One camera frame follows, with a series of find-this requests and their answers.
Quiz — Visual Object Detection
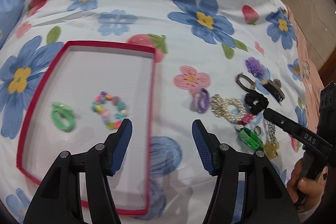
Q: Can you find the green braided bracelet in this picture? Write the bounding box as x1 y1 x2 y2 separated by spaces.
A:
235 123 264 152

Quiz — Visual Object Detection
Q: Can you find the purple hair tie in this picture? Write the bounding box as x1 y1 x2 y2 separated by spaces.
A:
190 87 211 114

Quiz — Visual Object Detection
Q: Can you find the black scrunchie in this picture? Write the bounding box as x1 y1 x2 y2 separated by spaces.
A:
244 90 269 115

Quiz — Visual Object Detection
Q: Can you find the gold bangle watch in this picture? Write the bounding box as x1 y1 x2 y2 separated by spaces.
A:
235 73 256 93

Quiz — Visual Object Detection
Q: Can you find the person's right hand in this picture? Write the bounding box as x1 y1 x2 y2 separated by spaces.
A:
287 159 325 213

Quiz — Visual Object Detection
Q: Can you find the pearl scrunchie with bow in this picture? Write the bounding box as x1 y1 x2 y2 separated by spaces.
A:
210 94 247 123

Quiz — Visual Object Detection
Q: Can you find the yellow transparent hair clip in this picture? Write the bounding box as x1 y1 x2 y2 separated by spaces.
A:
264 141 279 160

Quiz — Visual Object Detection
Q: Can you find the pink small hair clip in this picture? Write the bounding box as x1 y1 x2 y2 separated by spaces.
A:
238 113 255 125

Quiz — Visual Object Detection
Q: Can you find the red shallow box tray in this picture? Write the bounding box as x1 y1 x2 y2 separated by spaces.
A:
16 41 155 216

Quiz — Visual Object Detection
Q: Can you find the black claw hair clip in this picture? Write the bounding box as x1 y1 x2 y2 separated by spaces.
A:
262 79 285 103

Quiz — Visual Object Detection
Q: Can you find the purple flower hair clip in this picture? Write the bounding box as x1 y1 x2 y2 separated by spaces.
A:
245 57 267 79

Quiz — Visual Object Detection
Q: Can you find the floral white bed sheet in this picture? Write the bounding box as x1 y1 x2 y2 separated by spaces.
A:
1 0 307 223

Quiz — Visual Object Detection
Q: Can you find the light blue floral pillow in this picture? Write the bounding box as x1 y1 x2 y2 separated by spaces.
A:
0 0 24 48

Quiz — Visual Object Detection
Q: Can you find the colourful beaded bracelet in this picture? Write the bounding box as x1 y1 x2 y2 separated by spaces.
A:
91 90 130 131

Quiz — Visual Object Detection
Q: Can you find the green bow hair tie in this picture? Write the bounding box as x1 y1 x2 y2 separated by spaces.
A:
51 101 78 132

